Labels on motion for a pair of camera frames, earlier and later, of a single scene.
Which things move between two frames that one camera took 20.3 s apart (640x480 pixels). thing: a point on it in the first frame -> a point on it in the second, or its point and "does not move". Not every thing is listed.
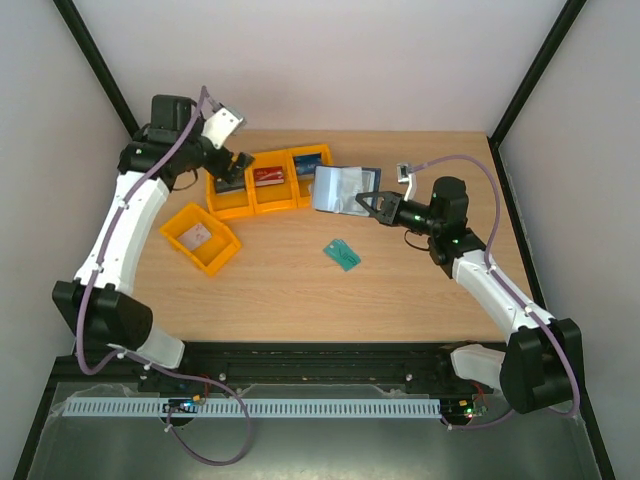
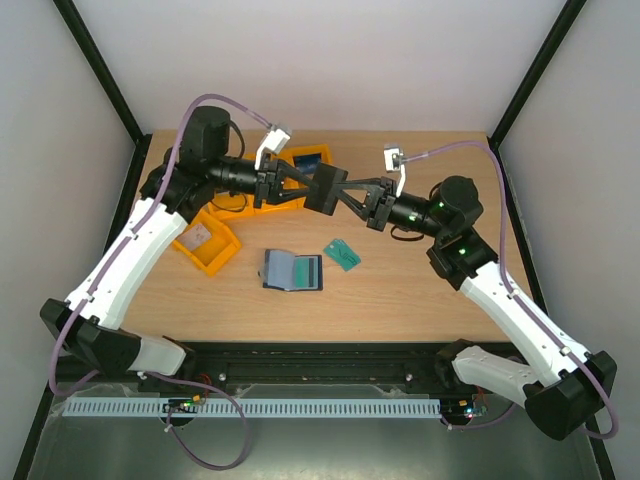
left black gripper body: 222,166 -> 266,181
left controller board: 180,405 does not move
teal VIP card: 342,254 does not move
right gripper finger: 360,196 -> 369,182
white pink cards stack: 195,236 does not move
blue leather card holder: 335,188 -> 280,271
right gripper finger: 370,211 does not move
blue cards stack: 305,165 does not move
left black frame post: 98,63 does not move
